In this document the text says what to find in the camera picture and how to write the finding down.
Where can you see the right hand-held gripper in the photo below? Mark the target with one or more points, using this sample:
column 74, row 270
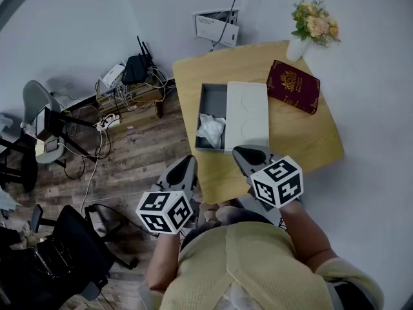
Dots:
column 277, row 182

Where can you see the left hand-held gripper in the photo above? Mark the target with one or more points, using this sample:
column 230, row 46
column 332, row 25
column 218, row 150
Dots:
column 161, row 212

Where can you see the white plastic bag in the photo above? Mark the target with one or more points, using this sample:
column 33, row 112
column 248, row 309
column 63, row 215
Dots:
column 211, row 129

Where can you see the grey box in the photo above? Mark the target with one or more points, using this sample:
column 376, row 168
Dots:
column 213, row 100

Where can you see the person's left forearm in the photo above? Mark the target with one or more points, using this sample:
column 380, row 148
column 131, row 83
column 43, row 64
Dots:
column 163, row 260

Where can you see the person's right forearm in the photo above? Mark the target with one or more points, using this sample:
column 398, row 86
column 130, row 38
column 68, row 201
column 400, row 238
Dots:
column 306, row 234

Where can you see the white box lid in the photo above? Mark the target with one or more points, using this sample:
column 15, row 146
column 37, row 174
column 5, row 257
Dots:
column 248, row 115

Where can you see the person's legs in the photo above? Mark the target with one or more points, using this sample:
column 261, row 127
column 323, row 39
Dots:
column 232, row 216

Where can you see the dark red ornate book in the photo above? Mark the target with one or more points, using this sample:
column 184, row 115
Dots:
column 293, row 86

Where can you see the white power strip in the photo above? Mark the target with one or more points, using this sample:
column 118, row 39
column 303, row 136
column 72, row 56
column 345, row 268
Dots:
column 108, row 122

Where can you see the person's pale yellow top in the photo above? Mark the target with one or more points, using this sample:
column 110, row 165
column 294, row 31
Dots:
column 251, row 266

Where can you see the black router with antennas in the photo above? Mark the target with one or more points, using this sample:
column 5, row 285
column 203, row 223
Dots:
column 135, row 69

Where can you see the white vase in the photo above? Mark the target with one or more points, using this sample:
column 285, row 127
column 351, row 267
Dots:
column 296, row 49

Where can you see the white router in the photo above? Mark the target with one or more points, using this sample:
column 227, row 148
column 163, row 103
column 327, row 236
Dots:
column 113, row 76

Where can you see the black office chair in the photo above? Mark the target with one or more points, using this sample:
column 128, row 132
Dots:
column 71, row 244

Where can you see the small pale device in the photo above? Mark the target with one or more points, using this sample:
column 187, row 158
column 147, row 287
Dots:
column 47, row 147

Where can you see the yellow flower bouquet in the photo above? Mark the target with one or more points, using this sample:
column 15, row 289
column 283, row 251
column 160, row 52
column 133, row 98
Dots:
column 316, row 23

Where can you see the grey shell chair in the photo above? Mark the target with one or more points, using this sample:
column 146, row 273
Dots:
column 34, row 97

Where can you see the black waist bag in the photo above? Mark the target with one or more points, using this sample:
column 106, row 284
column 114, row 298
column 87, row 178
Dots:
column 350, row 295

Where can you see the white cloth covered table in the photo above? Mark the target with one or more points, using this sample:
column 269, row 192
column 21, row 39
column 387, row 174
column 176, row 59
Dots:
column 6, row 200

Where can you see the black metal table frame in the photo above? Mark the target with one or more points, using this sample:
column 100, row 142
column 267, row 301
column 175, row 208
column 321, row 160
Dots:
column 74, row 123

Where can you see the white carton against wall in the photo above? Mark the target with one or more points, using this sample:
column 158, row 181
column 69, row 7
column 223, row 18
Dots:
column 213, row 27

